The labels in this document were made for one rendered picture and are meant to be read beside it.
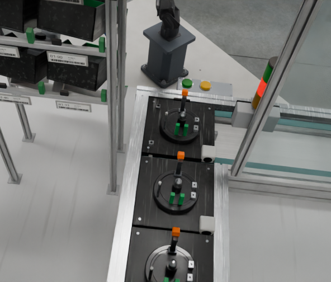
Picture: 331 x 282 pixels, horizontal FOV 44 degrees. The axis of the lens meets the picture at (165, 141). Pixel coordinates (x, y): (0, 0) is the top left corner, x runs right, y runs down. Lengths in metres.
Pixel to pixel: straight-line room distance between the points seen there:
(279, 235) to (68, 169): 0.73
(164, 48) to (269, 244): 0.77
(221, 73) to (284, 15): 2.00
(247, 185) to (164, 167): 0.29
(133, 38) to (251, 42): 1.63
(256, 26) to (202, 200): 2.42
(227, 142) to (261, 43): 1.98
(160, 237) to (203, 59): 0.89
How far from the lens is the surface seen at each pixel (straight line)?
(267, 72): 1.05
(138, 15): 2.01
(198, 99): 1.53
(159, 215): 1.24
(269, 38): 3.45
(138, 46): 1.84
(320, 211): 1.52
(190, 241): 1.22
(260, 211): 1.44
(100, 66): 1.05
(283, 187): 1.43
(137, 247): 1.20
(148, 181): 1.29
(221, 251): 1.24
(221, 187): 1.33
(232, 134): 1.51
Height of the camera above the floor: 2.09
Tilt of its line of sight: 54 degrees down
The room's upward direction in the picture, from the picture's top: 10 degrees clockwise
